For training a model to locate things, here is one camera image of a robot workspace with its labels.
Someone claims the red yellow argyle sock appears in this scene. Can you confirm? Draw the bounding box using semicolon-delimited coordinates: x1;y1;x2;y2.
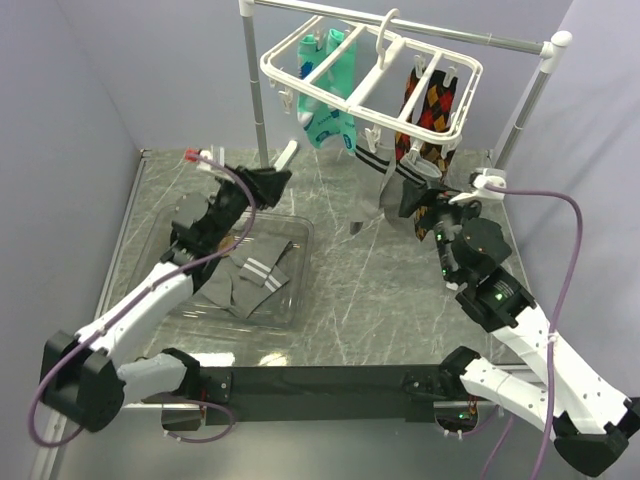
395;69;419;163

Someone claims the aluminium frame rail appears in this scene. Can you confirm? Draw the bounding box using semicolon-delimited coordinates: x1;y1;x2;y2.
27;149;184;479

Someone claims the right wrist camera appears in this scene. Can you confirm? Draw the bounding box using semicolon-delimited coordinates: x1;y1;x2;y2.
470;168;506;191

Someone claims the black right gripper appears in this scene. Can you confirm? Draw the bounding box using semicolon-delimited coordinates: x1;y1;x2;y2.
397;178;484;280

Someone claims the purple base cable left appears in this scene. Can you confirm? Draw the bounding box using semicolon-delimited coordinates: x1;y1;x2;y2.
164;398;236;444

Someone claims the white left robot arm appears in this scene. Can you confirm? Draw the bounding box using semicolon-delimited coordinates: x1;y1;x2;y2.
34;166;292;433

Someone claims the silver white drying rack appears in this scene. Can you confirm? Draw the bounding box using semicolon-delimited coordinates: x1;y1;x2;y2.
239;0;573;169

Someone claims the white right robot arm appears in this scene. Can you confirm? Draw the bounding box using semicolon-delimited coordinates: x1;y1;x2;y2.
399;174;639;478

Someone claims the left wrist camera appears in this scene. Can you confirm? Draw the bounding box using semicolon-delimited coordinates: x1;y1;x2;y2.
183;145;225;175

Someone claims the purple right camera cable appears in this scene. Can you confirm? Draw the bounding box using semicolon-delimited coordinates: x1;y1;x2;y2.
482;184;585;480

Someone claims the teal patterned sock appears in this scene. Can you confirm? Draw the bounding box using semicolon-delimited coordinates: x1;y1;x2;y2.
297;29;357;155
295;33;329;126

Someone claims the brown argyle hanging sock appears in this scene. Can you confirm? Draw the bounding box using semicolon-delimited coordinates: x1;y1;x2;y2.
414;144;455;241

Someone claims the grey striped sock in bin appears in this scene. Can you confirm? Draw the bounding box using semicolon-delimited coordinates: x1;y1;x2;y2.
231;235;291;316

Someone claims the white clip sock hanger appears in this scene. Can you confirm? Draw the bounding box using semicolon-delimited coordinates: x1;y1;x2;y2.
259;8;485;161

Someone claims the grey striped hanging sock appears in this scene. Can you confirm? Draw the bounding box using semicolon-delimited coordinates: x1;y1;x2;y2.
349;135;395;235

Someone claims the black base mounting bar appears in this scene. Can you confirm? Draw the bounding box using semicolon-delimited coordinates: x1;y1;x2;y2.
201;365;469;422

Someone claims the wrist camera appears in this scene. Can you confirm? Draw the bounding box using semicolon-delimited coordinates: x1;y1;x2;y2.
183;145;225;175
470;168;506;191

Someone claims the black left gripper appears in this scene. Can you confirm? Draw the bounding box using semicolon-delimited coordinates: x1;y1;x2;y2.
207;163;293;248

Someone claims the clear plastic bin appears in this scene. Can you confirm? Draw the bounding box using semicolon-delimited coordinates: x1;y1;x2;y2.
130;203;316;331

